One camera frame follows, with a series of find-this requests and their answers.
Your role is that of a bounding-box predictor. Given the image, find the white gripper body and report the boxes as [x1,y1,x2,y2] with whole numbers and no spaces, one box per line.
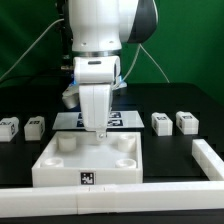
[74,56,120,132]

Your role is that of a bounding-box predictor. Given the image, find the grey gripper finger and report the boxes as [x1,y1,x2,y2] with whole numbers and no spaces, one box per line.
[96,131,107,143]

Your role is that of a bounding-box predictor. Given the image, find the white square tabletop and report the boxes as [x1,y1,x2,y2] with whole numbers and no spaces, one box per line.
[32,131,143,187]

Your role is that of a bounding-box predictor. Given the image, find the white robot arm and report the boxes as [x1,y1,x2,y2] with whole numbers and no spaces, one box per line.
[64,0,158,140]

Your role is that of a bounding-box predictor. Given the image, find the white tag sheet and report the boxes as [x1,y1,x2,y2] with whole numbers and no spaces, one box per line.
[53,111,144,130]

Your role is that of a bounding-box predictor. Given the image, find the white L-shaped obstacle fence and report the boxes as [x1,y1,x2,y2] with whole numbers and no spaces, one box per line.
[0,139,224,218]

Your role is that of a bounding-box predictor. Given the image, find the grey cable right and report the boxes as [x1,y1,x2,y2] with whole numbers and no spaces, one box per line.
[123,43,171,84]

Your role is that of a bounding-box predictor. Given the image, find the grey cable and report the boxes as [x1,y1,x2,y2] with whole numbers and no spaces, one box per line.
[123,43,171,84]
[0,17,66,83]

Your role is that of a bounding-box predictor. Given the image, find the grey cable left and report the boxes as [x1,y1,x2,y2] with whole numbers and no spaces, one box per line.
[0,17,66,83]

